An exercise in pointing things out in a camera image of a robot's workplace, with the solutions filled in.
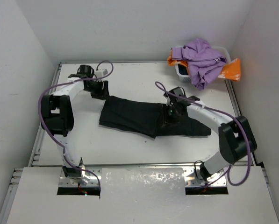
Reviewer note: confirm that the purple garment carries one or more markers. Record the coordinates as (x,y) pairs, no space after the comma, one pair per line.
(203,62)

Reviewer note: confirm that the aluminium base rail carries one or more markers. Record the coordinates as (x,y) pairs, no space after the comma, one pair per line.
(89,180)

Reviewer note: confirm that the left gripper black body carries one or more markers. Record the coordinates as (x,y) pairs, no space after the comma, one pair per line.
(96,89)

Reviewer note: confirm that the white laundry basket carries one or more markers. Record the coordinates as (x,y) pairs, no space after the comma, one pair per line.
(182,72)

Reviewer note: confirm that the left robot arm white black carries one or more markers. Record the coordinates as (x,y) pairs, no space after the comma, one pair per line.
(57,119)

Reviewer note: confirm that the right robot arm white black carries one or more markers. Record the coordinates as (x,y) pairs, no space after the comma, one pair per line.
(236,139)

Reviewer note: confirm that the crinkled transparent plastic sheet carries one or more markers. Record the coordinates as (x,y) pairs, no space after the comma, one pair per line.
(142,182)

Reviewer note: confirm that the white foreground cover board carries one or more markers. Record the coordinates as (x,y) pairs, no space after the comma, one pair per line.
(37,202)

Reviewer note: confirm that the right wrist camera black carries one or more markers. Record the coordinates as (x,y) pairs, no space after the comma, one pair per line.
(175,95)

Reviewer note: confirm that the orange white garment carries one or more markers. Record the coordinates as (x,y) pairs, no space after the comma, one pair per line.
(230,71)

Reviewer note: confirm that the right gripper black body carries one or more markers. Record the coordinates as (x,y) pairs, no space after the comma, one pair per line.
(171,116)

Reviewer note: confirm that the black denim trousers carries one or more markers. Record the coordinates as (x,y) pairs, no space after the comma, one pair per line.
(148,119)

